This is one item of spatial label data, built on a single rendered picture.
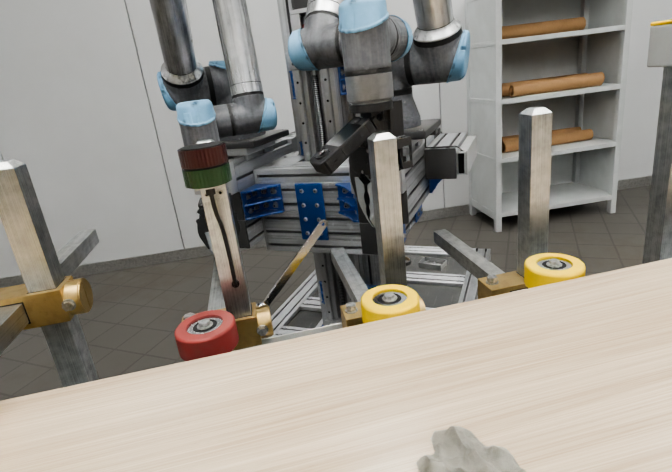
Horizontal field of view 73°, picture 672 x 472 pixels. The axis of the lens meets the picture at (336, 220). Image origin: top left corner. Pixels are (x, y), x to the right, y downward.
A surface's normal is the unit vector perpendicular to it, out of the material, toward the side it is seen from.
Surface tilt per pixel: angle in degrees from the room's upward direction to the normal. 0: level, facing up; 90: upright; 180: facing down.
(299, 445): 0
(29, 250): 90
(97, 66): 90
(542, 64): 90
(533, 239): 90
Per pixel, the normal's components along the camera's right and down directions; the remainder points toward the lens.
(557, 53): 0.14, 0.30
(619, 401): -0.11, -0.94
